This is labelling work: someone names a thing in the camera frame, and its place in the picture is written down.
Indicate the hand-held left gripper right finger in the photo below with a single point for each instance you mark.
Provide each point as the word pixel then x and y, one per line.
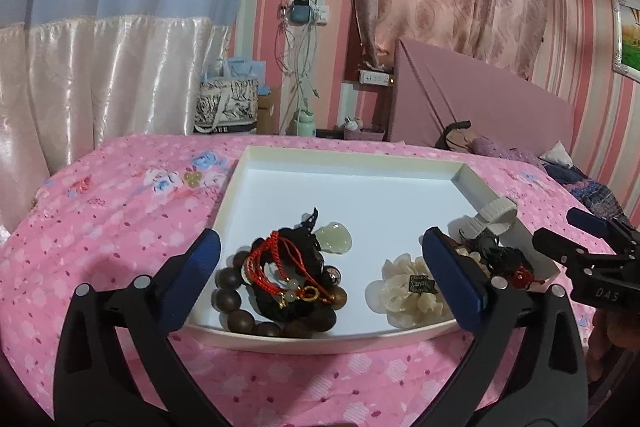
pixel 450 277

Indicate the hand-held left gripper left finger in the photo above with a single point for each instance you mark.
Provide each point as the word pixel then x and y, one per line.
pixel 197 272

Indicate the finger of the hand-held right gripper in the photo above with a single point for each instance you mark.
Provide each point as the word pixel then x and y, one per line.
pixel 585 219
pixel 555 244

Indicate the red bead charm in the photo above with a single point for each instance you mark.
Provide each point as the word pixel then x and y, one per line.
pixel 522 279

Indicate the cream flower hair scrunchie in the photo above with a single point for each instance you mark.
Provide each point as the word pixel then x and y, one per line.
pixel 395 297

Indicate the pale green jade pendant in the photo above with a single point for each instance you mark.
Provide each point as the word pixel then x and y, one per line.
pixel 335 237

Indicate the white shallow tray box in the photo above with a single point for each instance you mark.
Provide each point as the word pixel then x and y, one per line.
pixel 350 187

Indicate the person's right hand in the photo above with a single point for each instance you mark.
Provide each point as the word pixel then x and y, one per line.
pixel 612 337

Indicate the white pillow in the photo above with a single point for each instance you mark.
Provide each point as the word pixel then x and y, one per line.
pixel 556 153

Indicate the pink floral blanket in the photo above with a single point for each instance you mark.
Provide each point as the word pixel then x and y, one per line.
pixel 125 227

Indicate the pink padded headboard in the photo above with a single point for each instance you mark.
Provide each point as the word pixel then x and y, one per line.
pixel 500 107

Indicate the pink plastic basket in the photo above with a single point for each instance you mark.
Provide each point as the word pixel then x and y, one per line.
pixel 365 134

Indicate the black and white printed tote bag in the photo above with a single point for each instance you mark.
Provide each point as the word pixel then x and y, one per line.
pixel 227 104

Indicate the brown cardboard box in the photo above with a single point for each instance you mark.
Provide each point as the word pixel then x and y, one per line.
pixel 267 112

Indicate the green water bottle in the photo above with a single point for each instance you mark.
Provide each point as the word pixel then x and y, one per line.
pixel 304 126

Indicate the small white figurine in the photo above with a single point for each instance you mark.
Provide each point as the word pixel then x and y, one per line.
pixel 353 124

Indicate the light blue gift bag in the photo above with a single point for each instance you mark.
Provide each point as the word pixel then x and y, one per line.
pixel 245 68

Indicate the white power strip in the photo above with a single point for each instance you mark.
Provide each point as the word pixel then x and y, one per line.
pixel 374 78

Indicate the blue and cream satin curtain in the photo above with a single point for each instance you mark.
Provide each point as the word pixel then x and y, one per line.
pixel 125 57

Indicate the blue charger device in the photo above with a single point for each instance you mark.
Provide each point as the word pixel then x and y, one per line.
pixel 301 13

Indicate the framed wall picture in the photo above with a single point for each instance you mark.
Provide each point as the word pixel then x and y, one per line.
pixel 629 42

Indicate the white wall socket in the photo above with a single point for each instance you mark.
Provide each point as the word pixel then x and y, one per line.
pixel 321 14

